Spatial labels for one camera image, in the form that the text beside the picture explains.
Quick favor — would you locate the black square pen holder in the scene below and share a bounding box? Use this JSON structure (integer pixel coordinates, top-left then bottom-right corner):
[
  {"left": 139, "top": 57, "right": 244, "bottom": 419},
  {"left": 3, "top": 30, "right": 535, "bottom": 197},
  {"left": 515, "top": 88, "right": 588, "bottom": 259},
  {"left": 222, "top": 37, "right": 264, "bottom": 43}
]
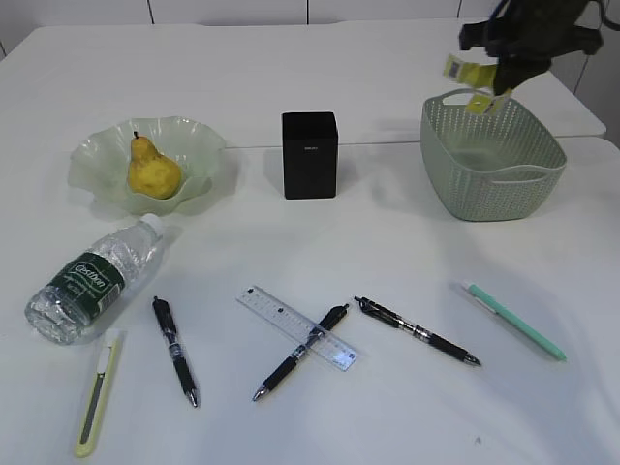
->
[{"left": 281, "top": 111, "right": 338, "bottom": 200}]

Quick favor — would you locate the clear plastic ruler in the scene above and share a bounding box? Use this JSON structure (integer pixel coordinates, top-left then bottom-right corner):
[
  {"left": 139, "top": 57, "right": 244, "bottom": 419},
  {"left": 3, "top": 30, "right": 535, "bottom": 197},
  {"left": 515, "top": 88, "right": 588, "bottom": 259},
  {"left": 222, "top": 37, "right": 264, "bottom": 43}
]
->
[{"left": 236, "top": 286, "right": 358, "bottom": 372}]

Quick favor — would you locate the yellow pear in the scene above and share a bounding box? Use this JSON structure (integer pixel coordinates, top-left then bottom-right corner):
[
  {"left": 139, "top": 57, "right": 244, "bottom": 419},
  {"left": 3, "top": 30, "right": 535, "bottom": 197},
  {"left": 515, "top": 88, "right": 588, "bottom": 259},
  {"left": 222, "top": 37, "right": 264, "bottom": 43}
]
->
[{"left": 127, "top": 131, "right": 182, "bottom": 200}]

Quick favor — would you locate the black pen right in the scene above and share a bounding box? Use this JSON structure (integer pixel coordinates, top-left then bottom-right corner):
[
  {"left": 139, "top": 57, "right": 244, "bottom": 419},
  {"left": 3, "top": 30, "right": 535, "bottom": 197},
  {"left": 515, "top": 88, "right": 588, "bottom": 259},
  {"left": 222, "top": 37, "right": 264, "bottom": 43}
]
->
[{"left": 354, "top": 296, "right": 482, "bottom": 367}]

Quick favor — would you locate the black pen under ruler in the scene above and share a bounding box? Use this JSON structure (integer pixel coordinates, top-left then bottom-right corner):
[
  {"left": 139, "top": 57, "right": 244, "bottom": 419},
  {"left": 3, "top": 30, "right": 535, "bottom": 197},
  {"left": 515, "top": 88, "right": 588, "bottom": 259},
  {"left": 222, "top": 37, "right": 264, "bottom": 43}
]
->
[{"left": 252, "top": 303, "right": 349, "bottom": 402}]

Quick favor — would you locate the green woven plastic basket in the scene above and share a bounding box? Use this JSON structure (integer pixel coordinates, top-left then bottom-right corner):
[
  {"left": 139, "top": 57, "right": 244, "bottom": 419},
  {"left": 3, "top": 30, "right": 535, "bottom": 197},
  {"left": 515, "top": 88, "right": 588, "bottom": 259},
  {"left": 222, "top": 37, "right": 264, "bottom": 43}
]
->
[{"left": 420, "top": 89, "right": 568, "bottom": 222}]

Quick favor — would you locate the yellow white waste paper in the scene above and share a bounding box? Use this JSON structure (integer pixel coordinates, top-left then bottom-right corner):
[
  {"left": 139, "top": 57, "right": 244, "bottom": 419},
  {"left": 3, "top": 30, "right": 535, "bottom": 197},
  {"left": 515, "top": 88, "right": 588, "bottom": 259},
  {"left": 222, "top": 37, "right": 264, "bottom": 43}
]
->
[{"left": 443, "top": 54, "right": 512, "bottom": 116}]

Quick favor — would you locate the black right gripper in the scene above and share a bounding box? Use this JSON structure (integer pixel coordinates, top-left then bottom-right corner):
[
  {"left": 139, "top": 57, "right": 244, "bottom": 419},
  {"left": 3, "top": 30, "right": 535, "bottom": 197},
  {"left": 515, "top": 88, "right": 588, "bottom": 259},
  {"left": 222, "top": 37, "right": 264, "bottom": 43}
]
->
[{"left": 458, "top": 0, "right": 603, "bottom": 96}]

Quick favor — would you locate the black pen leftmost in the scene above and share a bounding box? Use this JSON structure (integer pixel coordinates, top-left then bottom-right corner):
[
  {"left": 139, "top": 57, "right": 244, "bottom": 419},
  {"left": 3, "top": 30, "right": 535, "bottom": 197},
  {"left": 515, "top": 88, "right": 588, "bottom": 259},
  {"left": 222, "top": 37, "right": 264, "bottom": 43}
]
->
[{"left": 152, "top": 296, "right": 200, "bottom": 408}]

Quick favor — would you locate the clear plastic water bottle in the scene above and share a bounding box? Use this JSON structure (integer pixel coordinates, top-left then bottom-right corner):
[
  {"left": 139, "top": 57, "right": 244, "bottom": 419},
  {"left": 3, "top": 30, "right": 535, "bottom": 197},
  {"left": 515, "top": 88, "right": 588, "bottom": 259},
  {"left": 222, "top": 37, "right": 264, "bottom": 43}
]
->
[{"left": 24, "top": 213, "right": 165, "bottom": 345}]

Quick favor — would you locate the yellow-green utility knife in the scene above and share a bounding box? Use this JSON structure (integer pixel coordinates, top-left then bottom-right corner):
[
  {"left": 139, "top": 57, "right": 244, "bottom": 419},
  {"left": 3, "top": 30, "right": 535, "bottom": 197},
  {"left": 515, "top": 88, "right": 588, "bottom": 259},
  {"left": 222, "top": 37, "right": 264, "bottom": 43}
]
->
[{"left": 74, "top": 329, "right": 124, "bottom": 458}]

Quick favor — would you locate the mint green pen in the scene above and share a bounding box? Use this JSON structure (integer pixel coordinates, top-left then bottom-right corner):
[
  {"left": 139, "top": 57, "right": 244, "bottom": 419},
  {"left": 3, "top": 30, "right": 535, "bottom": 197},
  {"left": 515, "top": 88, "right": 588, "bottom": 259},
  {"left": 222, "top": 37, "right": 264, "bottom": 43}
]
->
[{"left": 462, "top": 282, "right": 568, "bottom": 362}]

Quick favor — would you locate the pale green glass plate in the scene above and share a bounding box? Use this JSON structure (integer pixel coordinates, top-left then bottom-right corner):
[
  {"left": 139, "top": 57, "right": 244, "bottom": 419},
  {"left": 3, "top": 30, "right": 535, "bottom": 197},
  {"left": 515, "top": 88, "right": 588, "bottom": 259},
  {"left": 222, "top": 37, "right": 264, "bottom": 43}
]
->
[{"left": 68, "top": 116, "right": 226, "bottom": 216}]

